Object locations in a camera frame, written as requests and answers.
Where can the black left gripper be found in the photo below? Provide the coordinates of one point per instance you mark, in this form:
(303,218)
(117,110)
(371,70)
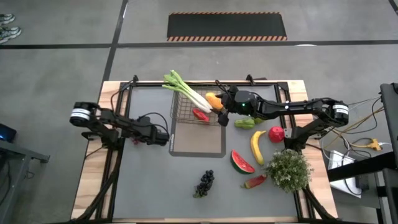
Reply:
(155,137)

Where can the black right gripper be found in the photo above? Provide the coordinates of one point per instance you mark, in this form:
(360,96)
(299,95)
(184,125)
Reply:
(237,101)

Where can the green bell pepper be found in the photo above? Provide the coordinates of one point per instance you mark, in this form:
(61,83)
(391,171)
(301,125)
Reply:
(244,124)

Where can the white green leek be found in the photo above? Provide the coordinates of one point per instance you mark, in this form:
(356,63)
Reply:
(186,90)

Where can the yellow banana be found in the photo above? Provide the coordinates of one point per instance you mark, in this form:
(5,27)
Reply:
(256,147)

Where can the large watermelon slice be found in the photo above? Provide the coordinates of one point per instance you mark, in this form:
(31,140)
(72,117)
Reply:
(241,163)

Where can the black grape bunch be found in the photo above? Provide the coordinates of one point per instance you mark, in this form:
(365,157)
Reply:
(205,183)

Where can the thin watermelon slice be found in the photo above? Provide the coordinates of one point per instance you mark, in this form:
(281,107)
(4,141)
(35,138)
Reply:
(255,181)

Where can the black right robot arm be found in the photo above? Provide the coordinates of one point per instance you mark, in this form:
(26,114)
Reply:
(295,107)

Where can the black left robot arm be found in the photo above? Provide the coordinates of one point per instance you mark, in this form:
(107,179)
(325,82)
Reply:
(105,118)

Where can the red apple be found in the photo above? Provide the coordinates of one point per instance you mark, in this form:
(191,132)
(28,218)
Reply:
(276,134)

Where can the black striped floor mat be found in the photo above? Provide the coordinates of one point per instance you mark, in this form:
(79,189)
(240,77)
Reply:
(227,26)

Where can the small green potted plant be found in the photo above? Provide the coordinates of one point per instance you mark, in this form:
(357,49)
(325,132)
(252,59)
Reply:
(289,169)

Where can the white box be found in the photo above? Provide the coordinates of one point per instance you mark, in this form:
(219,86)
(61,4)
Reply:
(339,158)

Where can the gray side table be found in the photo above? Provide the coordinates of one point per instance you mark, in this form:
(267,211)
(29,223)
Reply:
(18,151)

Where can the blue-lit black device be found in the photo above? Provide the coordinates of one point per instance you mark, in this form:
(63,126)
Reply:
(6,133)

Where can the yellow power splitter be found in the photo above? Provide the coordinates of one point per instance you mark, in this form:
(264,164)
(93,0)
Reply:
(375,144)

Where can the black side desk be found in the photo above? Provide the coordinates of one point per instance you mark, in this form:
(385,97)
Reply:
(390,109)

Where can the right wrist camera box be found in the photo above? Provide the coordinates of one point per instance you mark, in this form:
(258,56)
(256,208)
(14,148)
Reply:
(223,120)

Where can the black frame clamp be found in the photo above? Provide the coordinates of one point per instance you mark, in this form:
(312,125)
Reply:
(135,78)
(249,77)

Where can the black aluminium table frame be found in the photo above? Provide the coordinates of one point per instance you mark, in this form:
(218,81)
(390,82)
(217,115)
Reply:
(149,83)

